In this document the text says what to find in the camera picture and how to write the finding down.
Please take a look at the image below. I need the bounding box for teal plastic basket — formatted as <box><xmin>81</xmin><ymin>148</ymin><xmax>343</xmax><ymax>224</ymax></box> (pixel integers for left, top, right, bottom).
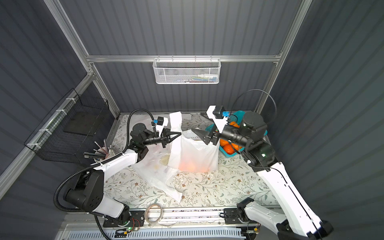
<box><xmin>199</xmin><ymin>106</ymin><xmax>267</xmax><ymax>158</ymax></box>

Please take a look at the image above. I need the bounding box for cartoon printed plastic bag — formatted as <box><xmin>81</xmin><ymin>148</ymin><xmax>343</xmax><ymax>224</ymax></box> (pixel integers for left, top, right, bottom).
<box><xmin>168</xmin><ymin>130</ymin><xmax>219</xmax><ymax>173</ymax></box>

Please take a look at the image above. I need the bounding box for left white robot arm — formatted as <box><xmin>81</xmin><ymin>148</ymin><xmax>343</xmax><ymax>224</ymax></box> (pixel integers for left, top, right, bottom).
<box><xmin>55</xmin><ymin>120</ymin><xmax>182</xmax><ymax>223</ymax></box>

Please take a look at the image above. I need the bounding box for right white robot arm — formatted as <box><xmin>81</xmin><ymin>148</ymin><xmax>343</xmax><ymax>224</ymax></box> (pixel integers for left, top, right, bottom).
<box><xmin>192</xmin><ymin>106</ymin><xmax>334</xmax><ymax>240</ymax></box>

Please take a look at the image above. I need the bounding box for orange mandarin front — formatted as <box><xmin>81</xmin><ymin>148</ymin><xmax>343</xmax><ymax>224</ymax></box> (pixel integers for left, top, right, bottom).
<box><xmin>223</xmin><ymin>144</ymin><xmax>235</xmax><ymax>155</ymax></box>

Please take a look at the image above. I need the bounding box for clear plastic bag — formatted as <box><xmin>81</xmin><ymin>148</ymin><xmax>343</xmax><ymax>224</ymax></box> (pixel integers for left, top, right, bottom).
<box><xmin>133</xmin><ymin>149</ymin><xmax>183</xmax><ymax>203</ymax></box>

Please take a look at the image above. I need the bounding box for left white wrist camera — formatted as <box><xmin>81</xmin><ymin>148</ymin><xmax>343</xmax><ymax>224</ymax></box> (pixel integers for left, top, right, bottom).
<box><xmin>153</xmin><ymin>116</ymin><xmax>169</xmax><ymax>136</ymax></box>

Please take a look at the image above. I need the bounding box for white wire wall basket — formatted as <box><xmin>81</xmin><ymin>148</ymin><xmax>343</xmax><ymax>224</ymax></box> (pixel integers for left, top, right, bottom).
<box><xmin>153</xmin><ymin>57</ymin><xmax>222</xmax><ymax>85</ymax></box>

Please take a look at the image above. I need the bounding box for black wire wall basket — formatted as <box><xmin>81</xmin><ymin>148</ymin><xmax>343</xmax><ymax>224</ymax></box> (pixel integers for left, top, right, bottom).
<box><xmin>24</xmin><ymin>85</ymin><xmax>115</xmax><ymax>166</ymax></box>

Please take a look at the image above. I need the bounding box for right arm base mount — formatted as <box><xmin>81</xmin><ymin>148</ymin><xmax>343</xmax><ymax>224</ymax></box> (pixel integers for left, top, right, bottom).
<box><xmin>219</xmin><ymin>208</ymin><xmax>258</xmax><ymax>225</ymax></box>

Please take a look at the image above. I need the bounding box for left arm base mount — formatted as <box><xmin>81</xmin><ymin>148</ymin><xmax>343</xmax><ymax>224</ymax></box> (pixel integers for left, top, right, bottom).
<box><xmin>103</xmin><ymin>210</ymin><xmax>145</xmax><ymax>228</ymax></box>

